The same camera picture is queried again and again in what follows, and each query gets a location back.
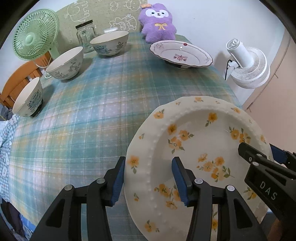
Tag plaid tablecloth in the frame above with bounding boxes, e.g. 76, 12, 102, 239
9, 31, 243, 241

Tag white standing fan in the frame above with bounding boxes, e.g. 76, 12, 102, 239
225, 39, 270, 88

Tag blue patterned bowl dark foot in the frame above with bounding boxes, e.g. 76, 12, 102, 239
12, 77, 43, 117

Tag blue bear print cloth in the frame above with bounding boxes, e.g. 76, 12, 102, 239
0, 105, 20, 186

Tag purple plush toy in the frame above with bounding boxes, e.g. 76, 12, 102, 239
138, 3, 177, 43

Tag white plate pink pattern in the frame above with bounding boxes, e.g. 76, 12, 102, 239
149, 40, 213, 70

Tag wide blue patterned ceramic bowl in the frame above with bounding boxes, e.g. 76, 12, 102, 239
89, 30, 129, 57

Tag white fan cable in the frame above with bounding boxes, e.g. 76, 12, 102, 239
35, 57, 53, 79

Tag glass jar black lid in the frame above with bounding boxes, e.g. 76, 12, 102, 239
75, 20, 96, 54

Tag white plate yellow flowers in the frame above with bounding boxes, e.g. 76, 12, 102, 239
124, 96, 274, 241

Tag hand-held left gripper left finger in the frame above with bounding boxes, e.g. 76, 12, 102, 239
30, 156, 126, 241

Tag orange wooden chair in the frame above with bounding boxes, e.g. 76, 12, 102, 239
0, 52, 51, 108

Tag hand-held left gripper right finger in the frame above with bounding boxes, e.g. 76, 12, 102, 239
171, 156, 269, 241

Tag dark cloth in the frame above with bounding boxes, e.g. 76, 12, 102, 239
0, 197, 30, 241

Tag green desk fan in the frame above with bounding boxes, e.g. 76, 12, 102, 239
13, 9, 60, 61

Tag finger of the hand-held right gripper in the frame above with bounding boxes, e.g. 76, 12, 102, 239
238, 142, 296, 233
269, 143, 296, 173

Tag blue floral ceramic bowl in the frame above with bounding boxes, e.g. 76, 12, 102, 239
46, 46, 84, 81

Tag black fan cable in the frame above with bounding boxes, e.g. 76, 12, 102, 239
224, 59, 235, 81

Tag beige wooden door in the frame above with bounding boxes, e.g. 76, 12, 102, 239
242, 35, 296, 163

